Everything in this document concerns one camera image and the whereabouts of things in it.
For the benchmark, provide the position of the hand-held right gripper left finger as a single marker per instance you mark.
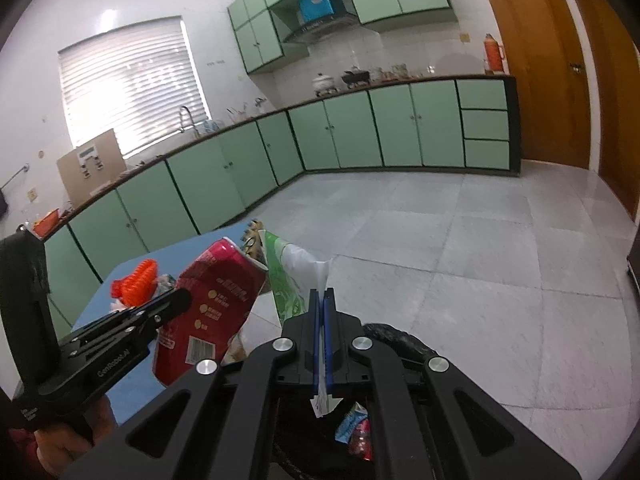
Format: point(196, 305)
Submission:
point(314, 345)

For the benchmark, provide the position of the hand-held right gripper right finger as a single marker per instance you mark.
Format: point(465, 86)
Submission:
point(328, 345)

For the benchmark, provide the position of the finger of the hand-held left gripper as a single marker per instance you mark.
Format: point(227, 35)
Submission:
point(150, 312)

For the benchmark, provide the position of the orange plastic toy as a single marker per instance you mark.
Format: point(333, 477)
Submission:
point(139, 280)

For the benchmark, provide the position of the red soda can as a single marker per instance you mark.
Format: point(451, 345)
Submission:
point(215, 300)

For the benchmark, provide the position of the bin with black bag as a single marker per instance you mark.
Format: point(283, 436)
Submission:
point(395, 335)

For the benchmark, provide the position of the green white wrapper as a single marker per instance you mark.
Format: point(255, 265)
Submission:
point(285, 280)

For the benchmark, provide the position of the teal printed snack packet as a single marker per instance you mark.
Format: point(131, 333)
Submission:
point(350, 417)

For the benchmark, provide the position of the dark printed snack wrapper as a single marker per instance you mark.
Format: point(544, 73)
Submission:
point(253, 242)

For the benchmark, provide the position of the person's left hand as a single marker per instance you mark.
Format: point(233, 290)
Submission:
point(70, 447)

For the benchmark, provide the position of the blue table cloth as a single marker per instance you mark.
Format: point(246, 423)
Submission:
point(132, 392)

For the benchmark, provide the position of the orange plastic basin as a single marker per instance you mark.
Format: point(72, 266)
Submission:
point(46, 224)

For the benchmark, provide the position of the printed cardboard box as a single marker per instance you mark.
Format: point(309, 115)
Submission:
point(100, 180)

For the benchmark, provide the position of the dark towel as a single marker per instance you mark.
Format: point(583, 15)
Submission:
point(3, 205)

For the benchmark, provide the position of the steel kitchen faucet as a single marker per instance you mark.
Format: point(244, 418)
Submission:
point(186, 120)

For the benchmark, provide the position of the utensil holder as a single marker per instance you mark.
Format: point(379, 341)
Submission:
point(237, 114)

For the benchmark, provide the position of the white window blind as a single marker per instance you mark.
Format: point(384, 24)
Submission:
point(130, 85)

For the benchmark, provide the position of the green base cabinets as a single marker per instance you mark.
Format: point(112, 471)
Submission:
point(400, 125)

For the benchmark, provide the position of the steel kettle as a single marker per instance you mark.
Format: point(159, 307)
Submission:
point(260, 104)

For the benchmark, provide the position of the white cooking pot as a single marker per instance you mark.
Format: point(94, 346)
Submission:
point(323, 82)

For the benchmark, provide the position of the black wok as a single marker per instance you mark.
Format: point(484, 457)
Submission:
point(355, 77)

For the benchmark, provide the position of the group of glass jars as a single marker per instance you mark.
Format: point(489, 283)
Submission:
point(390, 72)

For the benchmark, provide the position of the range hood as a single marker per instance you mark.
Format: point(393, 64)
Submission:
point(320, 30)

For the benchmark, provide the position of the red thermos flask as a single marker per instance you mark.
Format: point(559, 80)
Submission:
point(492, 57)

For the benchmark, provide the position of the blue box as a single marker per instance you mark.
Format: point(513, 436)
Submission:
point(316, 5)

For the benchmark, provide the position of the wooden door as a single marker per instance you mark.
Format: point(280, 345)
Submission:
point(535, 60)

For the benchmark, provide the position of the wall towel rail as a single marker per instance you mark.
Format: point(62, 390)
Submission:
point(15, 176)

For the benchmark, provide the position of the wooden door frame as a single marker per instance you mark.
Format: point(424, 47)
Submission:
point(615, 110)

